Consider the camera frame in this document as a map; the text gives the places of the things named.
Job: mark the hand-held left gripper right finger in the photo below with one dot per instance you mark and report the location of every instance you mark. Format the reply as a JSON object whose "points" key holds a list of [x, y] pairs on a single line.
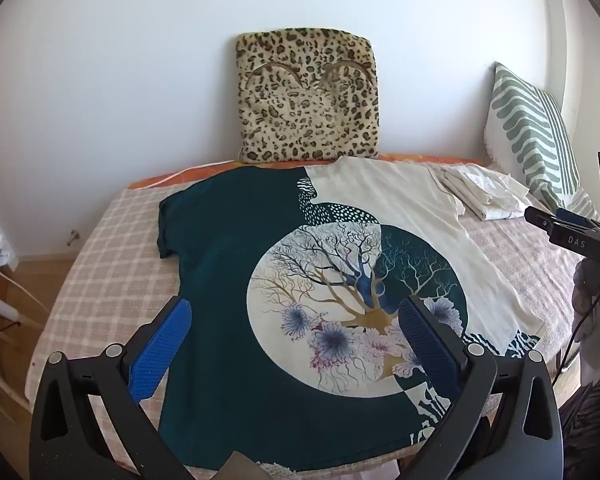
{"points": [[426, 341]]}

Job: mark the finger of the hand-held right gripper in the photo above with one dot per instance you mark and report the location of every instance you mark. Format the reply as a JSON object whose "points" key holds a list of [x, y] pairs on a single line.
{"points": [[540, 219], [577, 218]]}

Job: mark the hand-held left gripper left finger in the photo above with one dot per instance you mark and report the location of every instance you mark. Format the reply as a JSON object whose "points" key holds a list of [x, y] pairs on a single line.
{"points": [[164, 352]]}

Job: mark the green and cream printed t-shirt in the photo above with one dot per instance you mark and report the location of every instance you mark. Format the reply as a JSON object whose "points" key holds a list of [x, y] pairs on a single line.
{"points": [[220, 260]]}

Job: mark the person's right hand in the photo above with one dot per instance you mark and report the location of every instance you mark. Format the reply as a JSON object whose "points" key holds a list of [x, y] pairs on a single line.
{"points": [[587, 285]]}

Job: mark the folded white cloth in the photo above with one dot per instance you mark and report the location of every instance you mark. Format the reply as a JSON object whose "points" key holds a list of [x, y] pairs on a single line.
{"points": [[480, 195]]}

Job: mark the green striped white pillow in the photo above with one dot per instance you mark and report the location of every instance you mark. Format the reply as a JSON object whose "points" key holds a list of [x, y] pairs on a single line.
{"points": [[525, 125]]}

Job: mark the pink plaid blanket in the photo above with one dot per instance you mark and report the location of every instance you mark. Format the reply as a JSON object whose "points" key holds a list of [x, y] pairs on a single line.
{"points": [[105, 270]]}

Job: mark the white power adapter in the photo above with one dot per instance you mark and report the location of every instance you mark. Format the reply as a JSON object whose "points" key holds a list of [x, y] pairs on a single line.
{"points": [[5, 308]]}

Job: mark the orange bed sheet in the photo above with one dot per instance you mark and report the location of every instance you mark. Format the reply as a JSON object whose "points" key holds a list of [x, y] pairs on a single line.
{"points": [[145, 183]]}

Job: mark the person's striped dark clothing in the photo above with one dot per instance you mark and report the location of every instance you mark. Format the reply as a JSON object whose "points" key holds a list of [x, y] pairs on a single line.
{"points": [[590, 410]]}

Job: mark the leopard print pillow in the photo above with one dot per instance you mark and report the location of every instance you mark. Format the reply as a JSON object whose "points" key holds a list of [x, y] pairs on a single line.
{"points": [[305, 100]]}

